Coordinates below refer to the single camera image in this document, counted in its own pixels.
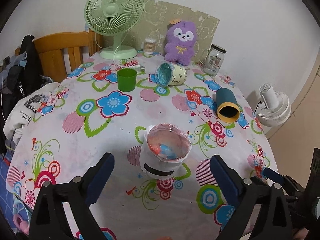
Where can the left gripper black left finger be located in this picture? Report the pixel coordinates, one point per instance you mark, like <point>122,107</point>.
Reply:
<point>49,220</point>

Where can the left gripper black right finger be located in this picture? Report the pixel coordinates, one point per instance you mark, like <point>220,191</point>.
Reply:
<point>273,221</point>

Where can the clear plastic cup white sleeve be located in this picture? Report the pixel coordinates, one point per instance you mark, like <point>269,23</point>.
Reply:
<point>165,147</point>

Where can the teal and yellow cup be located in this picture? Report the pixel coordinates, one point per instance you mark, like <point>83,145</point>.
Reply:
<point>227,107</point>

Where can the green plastic cup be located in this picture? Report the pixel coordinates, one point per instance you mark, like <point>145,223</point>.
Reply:
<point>126,79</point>

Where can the yellow cup with clear lid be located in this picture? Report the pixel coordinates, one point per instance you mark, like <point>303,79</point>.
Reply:
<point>169,74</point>

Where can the person's right hand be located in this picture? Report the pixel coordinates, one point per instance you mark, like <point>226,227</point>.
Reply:
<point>301,234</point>

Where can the white floor fan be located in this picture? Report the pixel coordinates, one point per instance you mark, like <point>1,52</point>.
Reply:
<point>276,108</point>

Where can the white printed shirt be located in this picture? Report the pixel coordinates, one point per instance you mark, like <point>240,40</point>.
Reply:
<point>23,112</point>

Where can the floral tablecloth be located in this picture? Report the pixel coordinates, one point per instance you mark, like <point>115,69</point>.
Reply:
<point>87,116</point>

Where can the black bag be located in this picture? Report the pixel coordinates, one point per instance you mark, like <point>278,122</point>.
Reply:
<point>24,77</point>

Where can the glass jar with black lid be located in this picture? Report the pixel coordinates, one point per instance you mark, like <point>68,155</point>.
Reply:
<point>212,59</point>

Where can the white power plug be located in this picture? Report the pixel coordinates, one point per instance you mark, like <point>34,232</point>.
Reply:
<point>138,68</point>

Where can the wooden chair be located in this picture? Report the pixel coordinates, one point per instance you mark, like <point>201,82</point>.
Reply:
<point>52,48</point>

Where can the purple plush toy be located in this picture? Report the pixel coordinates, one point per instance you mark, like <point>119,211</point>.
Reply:
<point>180,41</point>

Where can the cotton swab container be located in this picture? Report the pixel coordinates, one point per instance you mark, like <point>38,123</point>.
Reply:
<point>149,46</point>

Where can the beige patterned board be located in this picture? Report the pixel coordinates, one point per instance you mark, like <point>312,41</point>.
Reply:
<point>155,21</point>

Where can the green desk fan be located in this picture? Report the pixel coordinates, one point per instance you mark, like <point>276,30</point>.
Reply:
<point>114,18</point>

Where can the wall power socket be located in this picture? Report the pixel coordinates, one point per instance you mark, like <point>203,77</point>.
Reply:
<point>6,61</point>

